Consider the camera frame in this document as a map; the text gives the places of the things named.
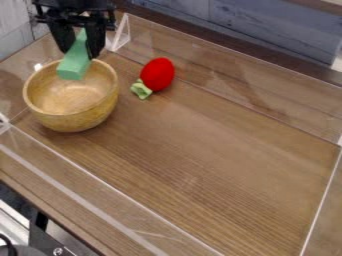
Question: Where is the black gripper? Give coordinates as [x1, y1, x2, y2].
[32, 0, 116, 59]

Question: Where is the green rectangular block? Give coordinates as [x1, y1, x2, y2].
[56, 29, 91, 80]

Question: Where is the brown wooden bowl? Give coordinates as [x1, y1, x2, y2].
[23, 60, 119, 133]

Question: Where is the red plush strawberry toy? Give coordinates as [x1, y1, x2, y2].
[131, 57, 175, 100]

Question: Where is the blue grey couch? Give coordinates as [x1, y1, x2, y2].
[129, 0, 342, 65]

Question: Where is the clear acrylic corner bracket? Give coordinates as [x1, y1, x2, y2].
[105, 13, 131, 52]

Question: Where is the black stand with cable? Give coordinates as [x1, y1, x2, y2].
[0, 208, 77, 256]

